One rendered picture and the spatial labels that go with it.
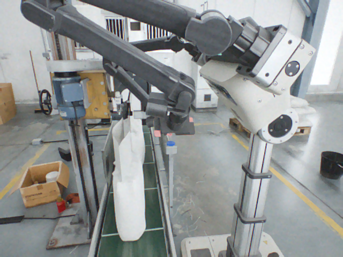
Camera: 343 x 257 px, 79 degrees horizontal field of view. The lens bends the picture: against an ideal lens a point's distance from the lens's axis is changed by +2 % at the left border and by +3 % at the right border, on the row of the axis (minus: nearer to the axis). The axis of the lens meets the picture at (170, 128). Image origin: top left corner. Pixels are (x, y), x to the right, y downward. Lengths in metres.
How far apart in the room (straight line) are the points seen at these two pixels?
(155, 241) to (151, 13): 1.25
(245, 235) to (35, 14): 1.20
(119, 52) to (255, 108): 0.45
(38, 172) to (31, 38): 3.73
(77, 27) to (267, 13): 6.03
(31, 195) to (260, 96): 2.27
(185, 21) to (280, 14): 6.14
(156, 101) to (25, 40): 5.49
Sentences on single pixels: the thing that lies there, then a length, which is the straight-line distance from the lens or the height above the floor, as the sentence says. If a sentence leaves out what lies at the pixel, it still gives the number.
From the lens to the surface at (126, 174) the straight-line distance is 1.17.
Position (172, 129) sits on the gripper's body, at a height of 1.23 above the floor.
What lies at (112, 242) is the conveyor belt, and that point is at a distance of 1.48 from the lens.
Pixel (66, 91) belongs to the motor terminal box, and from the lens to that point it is 1.23.
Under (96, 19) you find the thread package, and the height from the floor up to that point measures 1.62.
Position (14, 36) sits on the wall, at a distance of 6.06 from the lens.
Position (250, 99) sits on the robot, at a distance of 0.71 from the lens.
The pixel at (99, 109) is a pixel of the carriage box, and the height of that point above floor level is 1.09.
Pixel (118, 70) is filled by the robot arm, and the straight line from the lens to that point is 1.19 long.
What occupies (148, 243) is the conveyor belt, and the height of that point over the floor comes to 0.38.
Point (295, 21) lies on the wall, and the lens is 6.84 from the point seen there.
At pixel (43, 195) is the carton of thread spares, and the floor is 0.11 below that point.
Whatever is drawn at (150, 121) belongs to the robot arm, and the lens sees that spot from 1.33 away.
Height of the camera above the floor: 1.48
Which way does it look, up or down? 21 degrees down
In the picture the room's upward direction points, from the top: straight up
